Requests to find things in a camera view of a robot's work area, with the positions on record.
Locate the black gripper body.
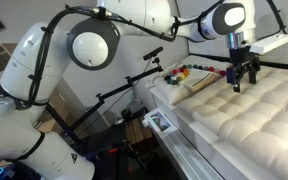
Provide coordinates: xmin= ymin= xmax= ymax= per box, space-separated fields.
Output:
xmin=229 ymin=46 xmax=259 ymax=68

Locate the colorful felt ball garland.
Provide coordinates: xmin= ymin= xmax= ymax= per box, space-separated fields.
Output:
xmin=163 ymin=63 xmax=228 ymax=86

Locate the white book with green stripe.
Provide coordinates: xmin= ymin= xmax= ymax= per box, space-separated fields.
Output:
xmin=183 ymin=69 xmax=223 ymax=93

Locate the large white tufted cushion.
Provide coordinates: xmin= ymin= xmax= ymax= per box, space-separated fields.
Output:
xmin=177 ymin=64 xmax=288 ymax=180

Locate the white bench base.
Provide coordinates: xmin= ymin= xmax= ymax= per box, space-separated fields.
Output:
xmin=149 ymin=84 xmax=252 ymax=180

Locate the white framed photo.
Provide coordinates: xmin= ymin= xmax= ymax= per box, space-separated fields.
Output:
xmin=142 ymin=107 xmax=179 ymax=139

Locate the grey round jar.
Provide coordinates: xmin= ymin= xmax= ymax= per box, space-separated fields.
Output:
xmin=127 ymin=98 xmax=147 ymax=116

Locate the brown wooden side table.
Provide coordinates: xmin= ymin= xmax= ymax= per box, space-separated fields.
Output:
xmin=123 ymin=116 xmax=156 ymax=146

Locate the black round gadget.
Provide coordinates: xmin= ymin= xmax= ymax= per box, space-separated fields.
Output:
xmin=120 ymin=107 xmax=134 ymax=122

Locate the black low platform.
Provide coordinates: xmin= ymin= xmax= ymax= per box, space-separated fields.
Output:
xmin=82 ymin=123 xmax=128 ymax=158

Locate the light wooden shelf unit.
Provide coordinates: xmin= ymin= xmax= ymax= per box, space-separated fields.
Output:
xmin=0 ymin=42 xmax=87 ymax=134

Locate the black bench back rail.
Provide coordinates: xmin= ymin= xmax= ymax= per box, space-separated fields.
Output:
xmin=188 ymin=52 xmax=288 ymax=72

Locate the black stereo camera bar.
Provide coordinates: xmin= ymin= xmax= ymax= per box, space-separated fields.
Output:
xmin=142 ymin=45 xmax=164 ymax=62

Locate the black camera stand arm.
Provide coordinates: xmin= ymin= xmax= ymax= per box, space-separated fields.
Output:
xmin=45 ymin=57 xmax=164 ymax=146

